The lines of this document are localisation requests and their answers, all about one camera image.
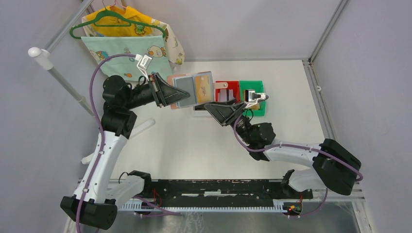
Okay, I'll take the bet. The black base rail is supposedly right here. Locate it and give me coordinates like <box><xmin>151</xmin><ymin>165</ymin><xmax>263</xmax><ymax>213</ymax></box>
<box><xmin>140</xmin><ymin>179</ymin><xmax>313</xmax><ymax>207</ymax></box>

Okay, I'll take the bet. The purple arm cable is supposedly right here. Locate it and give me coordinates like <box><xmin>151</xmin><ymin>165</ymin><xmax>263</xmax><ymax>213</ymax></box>
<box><xmin>233</xmin><ymin>95</ymin><xmax>364</xmax><ymax>183</ymax></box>
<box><xmin>74</xmin><ymin>54</ymin><xmax>142</xmax><ymax>233</ymax></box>

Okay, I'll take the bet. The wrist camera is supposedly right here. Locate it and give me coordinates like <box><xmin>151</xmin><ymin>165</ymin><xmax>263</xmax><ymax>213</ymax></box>
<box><xmin>244</xmin><ymin>89</ymin><xmax>269</xmax><ymax>109</ymax></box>
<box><xmin>135</xmin><ymin>54</ymin><xmax>152</xmax><ymax>80</ymax></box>

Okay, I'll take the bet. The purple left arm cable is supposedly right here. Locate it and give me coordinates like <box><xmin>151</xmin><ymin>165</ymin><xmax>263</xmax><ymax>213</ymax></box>
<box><xmin>74</xmin><ymin>54</ymin><xmax>142</xmax><ymax>233</ymax></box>

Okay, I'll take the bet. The green clothes hanger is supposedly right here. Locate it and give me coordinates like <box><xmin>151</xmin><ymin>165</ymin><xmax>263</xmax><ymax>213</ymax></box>
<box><xmin>69</xmin><ymin>7</ymin><xmax>167</xmax><ymax>40</ymax></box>

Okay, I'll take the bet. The white plastic bin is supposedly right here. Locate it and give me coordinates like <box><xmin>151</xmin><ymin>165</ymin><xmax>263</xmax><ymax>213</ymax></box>
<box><xmin>191</xmin><ymin>104</ymin><xmax>212</xmax><ymax>117</ymax></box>

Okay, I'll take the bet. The red plastic bin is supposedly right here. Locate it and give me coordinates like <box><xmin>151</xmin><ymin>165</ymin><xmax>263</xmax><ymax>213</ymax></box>
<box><xmin>213</xmin><ymin>81</ymin><xmax>240</xmax><ymax>103</ymax></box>

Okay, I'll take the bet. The white cable duct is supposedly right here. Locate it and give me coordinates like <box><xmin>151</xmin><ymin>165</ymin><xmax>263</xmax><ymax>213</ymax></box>
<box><xmin>119</xmin><ymin>199</ymin><xmax>292</xmax><ymax>214</ymax></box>

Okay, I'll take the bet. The yellow child shirt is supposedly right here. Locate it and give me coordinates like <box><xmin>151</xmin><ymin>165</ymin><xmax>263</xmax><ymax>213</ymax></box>
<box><xmin>83</xmin><ymin>6</ymin><xmax>163</xmax><ymax>37</ymax></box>

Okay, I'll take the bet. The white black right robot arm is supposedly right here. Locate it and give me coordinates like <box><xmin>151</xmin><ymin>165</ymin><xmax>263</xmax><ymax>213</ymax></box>
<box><xmin>204</xmin><ymin>98</ymin><xmax>363</xmax><ymax>198</ymax></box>

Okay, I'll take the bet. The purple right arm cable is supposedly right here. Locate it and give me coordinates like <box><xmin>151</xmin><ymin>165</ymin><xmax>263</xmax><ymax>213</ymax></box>
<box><xmin>233</xmin><ymin>95</ymin><xmax>364</xmax><ymax>183</ymax></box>

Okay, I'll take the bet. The gold cards stack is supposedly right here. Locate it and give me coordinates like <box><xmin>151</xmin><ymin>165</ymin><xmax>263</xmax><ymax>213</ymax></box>
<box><xmin>249</xmin><ymin>103</ymin><xmax>261</xmax><ymax>111</ymax></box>

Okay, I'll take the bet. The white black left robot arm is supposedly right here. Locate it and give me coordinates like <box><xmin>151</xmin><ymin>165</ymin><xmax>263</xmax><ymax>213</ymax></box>
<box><xmin>60</xmin><ymin>73</ymin><xmax>190</xmax><ymax>230</ymax></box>

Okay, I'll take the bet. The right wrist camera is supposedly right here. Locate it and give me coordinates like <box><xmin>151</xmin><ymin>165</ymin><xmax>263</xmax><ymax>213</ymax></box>
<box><xmin>244</xmin><ymin>89</ymin><xmax>269</xmax><ymax>109</ymax></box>

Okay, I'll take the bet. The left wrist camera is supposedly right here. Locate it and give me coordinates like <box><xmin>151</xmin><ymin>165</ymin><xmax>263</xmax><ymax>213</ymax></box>
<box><xmin>135</xmin><ymin>54</ymin><xmax>152</xmax><ymax>80</ymax></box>

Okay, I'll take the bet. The mint cartoon print cloth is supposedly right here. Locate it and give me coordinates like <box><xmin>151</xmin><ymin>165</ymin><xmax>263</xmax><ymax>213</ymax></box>
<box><xmin>81</xmin><ymin>35</ymin><xmax>172</xmax><ymax>81</ymax></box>

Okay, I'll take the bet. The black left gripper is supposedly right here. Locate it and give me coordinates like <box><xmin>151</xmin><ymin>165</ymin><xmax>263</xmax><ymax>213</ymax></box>
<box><xmin>124</xmin><ymin>72</ymin><xmax>190</xmax><ymax>110</ymax></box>

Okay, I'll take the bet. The green plastic bin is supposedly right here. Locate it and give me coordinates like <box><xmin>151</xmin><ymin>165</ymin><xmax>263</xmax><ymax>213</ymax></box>
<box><xmin>239</xmin><ymin>81</ymin><xmax>266</xmax><ymax>117</ymax></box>

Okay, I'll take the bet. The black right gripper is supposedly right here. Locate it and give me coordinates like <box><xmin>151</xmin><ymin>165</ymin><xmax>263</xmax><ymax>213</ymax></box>
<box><xmin>202</xmin><ymin>99</ymin><xmax>254</xmax><ymax>145</ymax></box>

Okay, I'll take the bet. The gold credit card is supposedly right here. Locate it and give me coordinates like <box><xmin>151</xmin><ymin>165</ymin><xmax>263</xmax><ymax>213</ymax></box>
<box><xmin>194</xmin><ymin>72</ymin><xmax>213</xmax><ymax>103</ymax></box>

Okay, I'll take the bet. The silver cards stack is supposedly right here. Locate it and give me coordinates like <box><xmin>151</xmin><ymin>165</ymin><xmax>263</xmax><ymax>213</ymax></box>
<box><xmin>219</xmin><ymin>89</ymin><xmax>235</xmax><ymax>102</ymax></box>

